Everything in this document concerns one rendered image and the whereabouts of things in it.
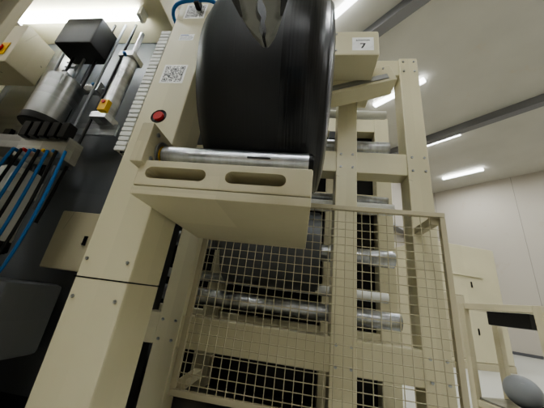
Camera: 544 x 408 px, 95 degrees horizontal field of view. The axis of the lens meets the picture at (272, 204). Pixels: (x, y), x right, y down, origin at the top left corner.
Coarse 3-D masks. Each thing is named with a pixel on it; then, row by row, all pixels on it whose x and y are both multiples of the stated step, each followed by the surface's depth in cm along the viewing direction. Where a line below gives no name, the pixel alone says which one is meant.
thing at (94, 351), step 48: (192, 48) 79; (192, 96) 74; (192, 144) 77; (96, 240) 57; (144, 240) 57; (96, 288) 53; (144, 288) 59; (96, 336) 50; (144, 336) 60; (48, 384) 47; (96, 384) 47
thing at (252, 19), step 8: (240, 0) 35; (248, 0) 35; (256, 0) 35; (248, 8) 36; (256, 8) 37; (248, 16) 37; (256, 16) 37; (248, 24) 38; (256, 24) 38; (256, 32) 39; (264, 32) 40; (264, 40) 40
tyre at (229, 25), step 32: (224, 0) 53; (288, 0) 50; (320, 0) 51; (224, 32) 50; (288, 32) 48; (320, 32) 49; (224, 64) 50; (256, 64) 49; (288, 64) 48; (320, 64) 49; (224, 96) 51; (256, 96) 50; (288, 96) 49; (320, 96) 51; (224, 128) 54; (256, 128) 53; (288, 128) 52; (320, 128) 53; (320, 160) 59
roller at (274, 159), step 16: (160, 160) 56; (176, 160) 55; (192, 160) 54; (208, 160) 54; (224, 160) 53; (240, 160) 53; (256, 160) 52; (272, 160) 52; (288, 160) 51; (304, 160) 51
